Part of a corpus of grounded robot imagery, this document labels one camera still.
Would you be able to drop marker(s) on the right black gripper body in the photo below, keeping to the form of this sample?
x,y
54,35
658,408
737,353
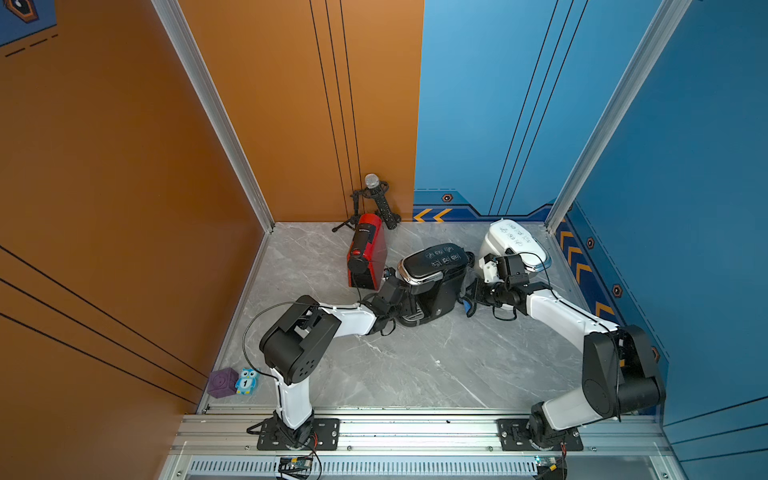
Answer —
x,y
488,293

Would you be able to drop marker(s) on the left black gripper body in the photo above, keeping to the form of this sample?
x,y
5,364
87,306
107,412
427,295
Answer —
x,y
393,314

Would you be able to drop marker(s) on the red coffee machine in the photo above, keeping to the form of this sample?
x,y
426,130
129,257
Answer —
x,y
367,254

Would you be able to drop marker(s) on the black coffee machine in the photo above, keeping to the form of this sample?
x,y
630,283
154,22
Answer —
x,y
433,277

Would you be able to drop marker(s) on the grey wiping cloth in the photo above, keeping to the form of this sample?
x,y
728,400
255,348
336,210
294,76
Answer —
x,y
469,304

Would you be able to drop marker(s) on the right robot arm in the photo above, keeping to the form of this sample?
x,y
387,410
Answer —
x,y
619,372

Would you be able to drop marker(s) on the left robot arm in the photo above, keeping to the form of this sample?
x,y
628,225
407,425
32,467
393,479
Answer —
x,y
293,347

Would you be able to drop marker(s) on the white coffee machine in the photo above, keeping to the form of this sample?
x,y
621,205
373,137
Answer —
x,y
506,237

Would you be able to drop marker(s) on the right green circuit board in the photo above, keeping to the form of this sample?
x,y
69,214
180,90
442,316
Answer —
x,y
553,468

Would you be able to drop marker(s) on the green circuit board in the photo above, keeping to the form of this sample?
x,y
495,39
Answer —
x,y
553,468
295,468

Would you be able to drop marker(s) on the blue owl toy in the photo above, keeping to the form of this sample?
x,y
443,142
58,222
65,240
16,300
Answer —
x,y
247,381

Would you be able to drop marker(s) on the purple toy cube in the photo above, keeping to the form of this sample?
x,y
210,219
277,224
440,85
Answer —
x,y
223,383

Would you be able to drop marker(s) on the left green circuit board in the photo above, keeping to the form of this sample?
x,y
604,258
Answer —
x,y
295,468

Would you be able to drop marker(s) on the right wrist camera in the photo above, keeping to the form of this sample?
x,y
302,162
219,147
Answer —
x,y
507,270

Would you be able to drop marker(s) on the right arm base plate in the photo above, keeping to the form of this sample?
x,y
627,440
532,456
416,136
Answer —
x,y
526,434

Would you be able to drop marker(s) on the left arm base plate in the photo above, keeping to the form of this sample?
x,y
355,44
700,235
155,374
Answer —
x,y
319,434

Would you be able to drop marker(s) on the aluminium front rail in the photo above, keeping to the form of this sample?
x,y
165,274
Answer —
x,y
418,432

